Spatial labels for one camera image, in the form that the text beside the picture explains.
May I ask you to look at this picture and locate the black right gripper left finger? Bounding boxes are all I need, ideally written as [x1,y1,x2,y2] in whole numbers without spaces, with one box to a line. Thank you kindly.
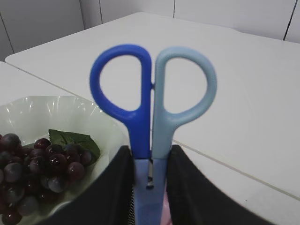
[45,145,134,225]

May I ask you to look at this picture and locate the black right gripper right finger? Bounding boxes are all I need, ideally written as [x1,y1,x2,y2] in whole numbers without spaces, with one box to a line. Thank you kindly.
[166,145,300,225]

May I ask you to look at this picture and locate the blue scissors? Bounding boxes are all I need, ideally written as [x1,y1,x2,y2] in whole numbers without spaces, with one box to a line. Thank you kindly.
[90,44,217,225]

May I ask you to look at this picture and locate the purple artificial grape bunch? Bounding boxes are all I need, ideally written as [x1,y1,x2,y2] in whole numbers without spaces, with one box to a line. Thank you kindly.
[0,129,101,225]

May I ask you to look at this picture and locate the pink purple scissors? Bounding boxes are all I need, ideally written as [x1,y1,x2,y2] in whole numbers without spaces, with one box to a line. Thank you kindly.
[160,191,172,225]

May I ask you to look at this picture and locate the green wavy plastic plate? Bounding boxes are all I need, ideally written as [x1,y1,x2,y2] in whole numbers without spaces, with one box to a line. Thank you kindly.
[0,96,124,225]

